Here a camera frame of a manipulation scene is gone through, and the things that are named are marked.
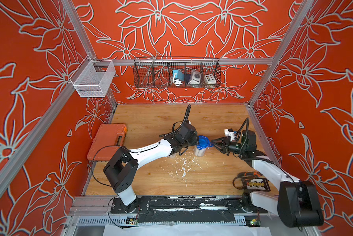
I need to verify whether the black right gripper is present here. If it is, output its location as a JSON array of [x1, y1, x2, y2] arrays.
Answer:
[[211, 138, 247, 157]]

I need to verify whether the clear container blue lid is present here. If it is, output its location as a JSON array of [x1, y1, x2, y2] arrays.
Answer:
[[194, 135, 213, 157]]

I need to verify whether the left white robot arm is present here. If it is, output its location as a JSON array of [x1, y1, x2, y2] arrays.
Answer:
[[103, 130, 199, 206]]

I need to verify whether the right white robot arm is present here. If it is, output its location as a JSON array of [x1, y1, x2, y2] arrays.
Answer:
[[211, 131, 324, 228]]

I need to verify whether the white button box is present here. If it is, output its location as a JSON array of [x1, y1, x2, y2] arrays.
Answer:
[[204, 74, 217, 88]]

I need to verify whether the blue white item in basket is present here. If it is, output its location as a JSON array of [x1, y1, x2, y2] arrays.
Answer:
[[170, 69, 184, 87]]

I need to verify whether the white round dial device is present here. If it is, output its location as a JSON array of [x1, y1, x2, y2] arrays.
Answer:
[[186, 70, 201, 88]]

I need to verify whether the red plastic tool case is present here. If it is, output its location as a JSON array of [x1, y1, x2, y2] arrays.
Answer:
[[87, 124, 127, 161]]

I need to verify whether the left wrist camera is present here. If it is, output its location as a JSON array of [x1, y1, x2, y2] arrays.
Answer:
[[177, 120, 196, 137]]

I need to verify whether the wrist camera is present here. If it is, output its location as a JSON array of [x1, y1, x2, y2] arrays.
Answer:
[[224, 128, 236, 139], [177, 120, 196, 137]]

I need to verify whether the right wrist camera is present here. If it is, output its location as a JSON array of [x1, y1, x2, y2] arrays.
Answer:
[[224, 128, 236, 139]]

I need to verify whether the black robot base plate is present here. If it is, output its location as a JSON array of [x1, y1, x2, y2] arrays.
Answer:
[[109, 195, 268, 214]]

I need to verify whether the black wire wall basket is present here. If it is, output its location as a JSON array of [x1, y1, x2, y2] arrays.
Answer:
[[133, 56, 222, 89]]

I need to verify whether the clear acrylic wall bin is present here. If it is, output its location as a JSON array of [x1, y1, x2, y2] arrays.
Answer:
[[69, 61, 116, 98]]

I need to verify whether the aluminium frame corner post right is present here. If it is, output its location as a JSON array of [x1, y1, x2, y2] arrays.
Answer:
[[248, 0, 314, 108]]

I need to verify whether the aluminium frame corner post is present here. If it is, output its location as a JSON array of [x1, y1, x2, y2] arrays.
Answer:
[[62, 1, 117, 109], [248, 0, 314, 108]]

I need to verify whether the aluminium frame corner post left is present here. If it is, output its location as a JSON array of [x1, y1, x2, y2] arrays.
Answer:
[[62, 1, 117, 109]]

